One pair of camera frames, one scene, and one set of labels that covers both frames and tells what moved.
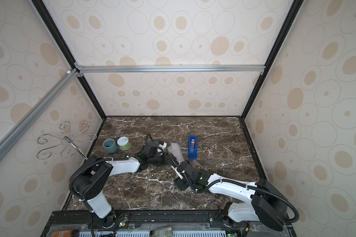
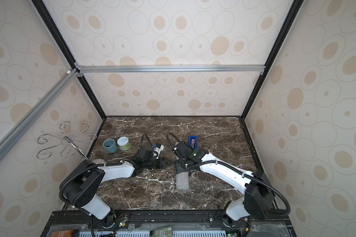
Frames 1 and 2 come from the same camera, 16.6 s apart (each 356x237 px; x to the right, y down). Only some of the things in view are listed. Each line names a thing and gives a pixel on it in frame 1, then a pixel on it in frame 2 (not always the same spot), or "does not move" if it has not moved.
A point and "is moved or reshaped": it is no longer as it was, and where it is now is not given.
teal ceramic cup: (110, 145) does not move
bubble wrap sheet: (174, 149) is moved or reshaped
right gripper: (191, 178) → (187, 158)
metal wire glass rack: (69, 149) does not move
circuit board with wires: (124, 220) does not move
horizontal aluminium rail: (81, 69) does not move
